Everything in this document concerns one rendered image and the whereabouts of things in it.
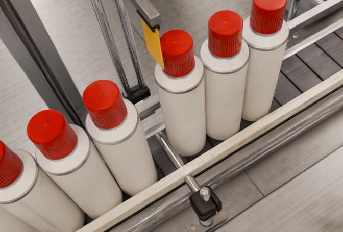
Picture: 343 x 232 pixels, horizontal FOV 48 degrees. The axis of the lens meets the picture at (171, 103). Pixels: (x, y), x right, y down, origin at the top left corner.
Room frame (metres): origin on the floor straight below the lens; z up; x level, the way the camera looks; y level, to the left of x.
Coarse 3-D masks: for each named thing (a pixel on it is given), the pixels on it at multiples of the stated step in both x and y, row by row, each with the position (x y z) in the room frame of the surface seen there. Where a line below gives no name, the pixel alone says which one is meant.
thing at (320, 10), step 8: (328, 0) 0.37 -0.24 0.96; (336, 0) 0.37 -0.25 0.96; (312, 8) 0.36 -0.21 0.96; (320, 8) 0.36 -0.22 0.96; (328, 8) 0.36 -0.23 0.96; (336, 8) 0.36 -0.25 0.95; (304, 16) 0.35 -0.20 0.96; (312, 16) 0.35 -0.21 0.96; (320, 16) 0.35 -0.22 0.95; (288, 24) 0.34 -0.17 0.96; (296, 24) 0.34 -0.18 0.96; (304, 24) 0.34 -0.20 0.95; (144, 104) 0.25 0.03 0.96; (152, 104) 0.25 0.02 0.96; (144, 112) 0.24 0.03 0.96
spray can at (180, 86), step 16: (176, 32) 0.25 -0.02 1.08; (176, 48) 0.23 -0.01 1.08; (192, 48) 0.23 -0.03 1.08; (176, 64) 0.22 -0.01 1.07; (192, 64) 0.23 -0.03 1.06; (160, 80) 0.22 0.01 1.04; (176, 80) 0.22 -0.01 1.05; (192, 80) 0.22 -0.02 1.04; (160, 96) 0.22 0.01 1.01; (176, 96) 0.21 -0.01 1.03; (192, 96) 0.21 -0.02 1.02; (176, 112) 0.21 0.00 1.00; (192, 112) 0.21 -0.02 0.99; (176, 128) 0.21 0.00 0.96; (192, 128) 0.21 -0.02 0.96; (176, 144) 0.21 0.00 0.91; (192, 144) 0.21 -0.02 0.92
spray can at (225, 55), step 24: (216, 24) 0.25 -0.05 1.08; (240, 24) 0.24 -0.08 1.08; (216, 48) 0.24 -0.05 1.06; (240, 48) 0.24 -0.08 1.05; (216, 72) 0.23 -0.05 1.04; (240, 72) 0.23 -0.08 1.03; (216, 96) 0.23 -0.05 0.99; (240, 96) 0.23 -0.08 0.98; (216, 120) 0.23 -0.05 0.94; (240, 120) 0.24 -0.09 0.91
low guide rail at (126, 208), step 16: (336, 80) 0.27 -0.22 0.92; (304, 96) 0.25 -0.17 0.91; (320, 96) 0.26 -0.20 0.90; (272, 112) 0.24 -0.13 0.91; (288, 112) 0.23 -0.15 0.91; (256, 128) 0.22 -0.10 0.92; (224, 144) 0.20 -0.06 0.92; (240, 144) 0.20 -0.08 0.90; (208, 160) 0.19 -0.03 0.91; (176, 176) 0.17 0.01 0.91; (144, 192) 0.16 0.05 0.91; (160, 192) 0.16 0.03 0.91; (128, 208) 0.14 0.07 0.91; (96, 224) 0.13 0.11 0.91; (112, 224) 0.13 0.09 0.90
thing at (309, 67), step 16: (336, 32) 0.38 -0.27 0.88; (304, 48) 0.36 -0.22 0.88; (320, 48) 0.35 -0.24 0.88; (336, 48) 0.35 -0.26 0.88; (288, 64) 0.33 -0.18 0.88; (304, 64) 0.33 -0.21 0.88; (320, 64) 0.32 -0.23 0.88; (336, 64) 0.32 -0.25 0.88; (288, 80) 0.30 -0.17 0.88; (304, 80) 0.30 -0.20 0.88; (320, 80) 0.29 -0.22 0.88; (288, 96) 0.28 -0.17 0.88; (240, 128) 0.24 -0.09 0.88; (272, 128) 0.23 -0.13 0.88; (208, 144) 0.22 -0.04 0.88; (160, 160) 0.21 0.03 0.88; (192, 160) 0.20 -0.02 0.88; (160, 176) 0.19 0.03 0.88; (144, 208) 0.15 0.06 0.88
